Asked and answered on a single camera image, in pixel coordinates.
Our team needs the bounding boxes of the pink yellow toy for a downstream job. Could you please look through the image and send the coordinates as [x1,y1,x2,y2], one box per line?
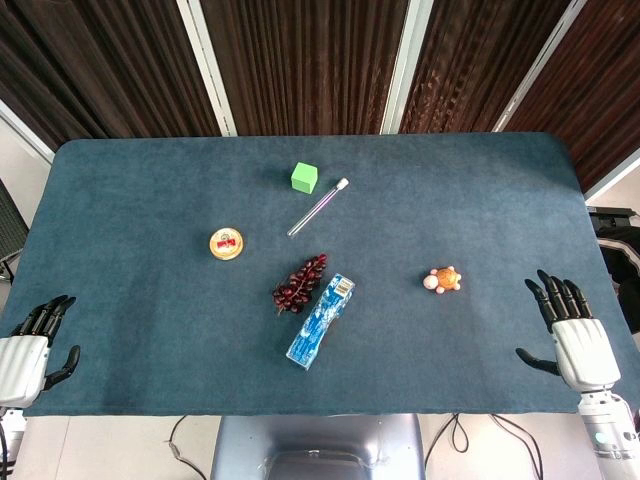
[422,266,462,295]

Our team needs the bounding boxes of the blue cookie box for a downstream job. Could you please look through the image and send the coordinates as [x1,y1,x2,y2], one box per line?
[285,272,358,372]

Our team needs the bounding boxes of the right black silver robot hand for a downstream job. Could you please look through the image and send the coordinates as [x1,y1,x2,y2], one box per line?
[515,269,622,394]

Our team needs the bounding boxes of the green foam cube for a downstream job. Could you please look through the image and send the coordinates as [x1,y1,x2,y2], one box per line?
[290,161,319,194]

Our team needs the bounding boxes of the black floor cable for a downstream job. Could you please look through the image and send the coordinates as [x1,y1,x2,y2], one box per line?
[428,413,470,465]
[492,414,545,480]
[167,414,212,480]

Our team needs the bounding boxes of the black mesh chair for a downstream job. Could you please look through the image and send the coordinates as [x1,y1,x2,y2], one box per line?
[0,177,30,280]

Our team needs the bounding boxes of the brown pleated curtain panel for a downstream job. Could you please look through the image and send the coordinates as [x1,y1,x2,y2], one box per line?
[199,0,412,138]
[0,0,222,152]
[398,0,572,135]
[503,0,640,194]

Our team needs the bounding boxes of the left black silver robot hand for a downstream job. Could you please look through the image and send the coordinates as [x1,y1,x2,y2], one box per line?
[0,294,81,407]

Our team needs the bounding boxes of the blue table cloth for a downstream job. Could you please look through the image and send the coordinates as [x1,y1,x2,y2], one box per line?
[0,132,637,418]

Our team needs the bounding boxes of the white frame post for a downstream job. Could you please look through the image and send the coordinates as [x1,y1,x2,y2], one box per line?
[175,0,239,137]
[381,0,427,135]
[492,0,587,133]
[582,153,640,207]
[0,99,55,164]

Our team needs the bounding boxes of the black equipment pile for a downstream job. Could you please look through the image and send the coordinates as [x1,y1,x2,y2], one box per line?
[587,204,640,336]

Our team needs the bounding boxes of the round gold red tin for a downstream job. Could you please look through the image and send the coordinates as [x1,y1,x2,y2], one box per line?
[209,227,246,261]

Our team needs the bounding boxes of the dark red grape bunch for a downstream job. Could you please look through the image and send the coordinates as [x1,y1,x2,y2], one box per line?
[271,253,330,316]

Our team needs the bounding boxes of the glass test tube white cap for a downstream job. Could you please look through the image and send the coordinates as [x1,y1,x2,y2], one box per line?
[286,177,350,239]

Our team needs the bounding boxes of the grey robot torso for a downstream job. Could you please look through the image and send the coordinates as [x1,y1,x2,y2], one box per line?
[209,414,426,480]

